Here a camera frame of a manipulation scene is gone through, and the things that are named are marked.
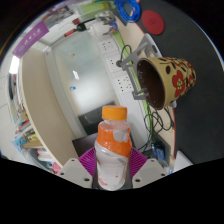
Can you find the grey metal laptop stand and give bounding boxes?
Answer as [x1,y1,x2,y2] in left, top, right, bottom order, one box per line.
[116,33,178,109]

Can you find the orange-capped drink bottle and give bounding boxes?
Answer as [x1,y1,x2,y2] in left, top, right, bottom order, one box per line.
[94,105,133,191]

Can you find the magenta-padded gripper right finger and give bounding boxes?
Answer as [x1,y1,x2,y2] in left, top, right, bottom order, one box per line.
[128,147,168,189]

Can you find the white paper sheet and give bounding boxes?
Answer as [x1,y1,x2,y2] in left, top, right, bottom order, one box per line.
[171,149,194,174]

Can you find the group photo poster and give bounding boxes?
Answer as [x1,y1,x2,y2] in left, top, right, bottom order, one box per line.
[44,2,81,28]

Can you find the flat round red coaster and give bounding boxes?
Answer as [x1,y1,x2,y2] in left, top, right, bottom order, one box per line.
[141,9,166,36]

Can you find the coiled blue cable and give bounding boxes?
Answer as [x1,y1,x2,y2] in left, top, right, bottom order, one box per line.
[114,0,142,24]

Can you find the black cables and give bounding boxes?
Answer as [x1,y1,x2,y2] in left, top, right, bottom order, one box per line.
[138,108,176,154]

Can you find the black desk mat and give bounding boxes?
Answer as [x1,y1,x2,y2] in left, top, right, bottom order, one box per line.
[138,0,224,166]

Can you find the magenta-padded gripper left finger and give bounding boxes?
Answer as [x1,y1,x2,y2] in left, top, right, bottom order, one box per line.
[56,147,99,189]

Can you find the floral yellow mug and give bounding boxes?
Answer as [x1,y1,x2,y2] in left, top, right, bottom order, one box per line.
[136,56,197,111]

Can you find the white wall socket strip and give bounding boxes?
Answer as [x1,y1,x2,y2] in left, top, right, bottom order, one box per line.
[98,39,141,95]

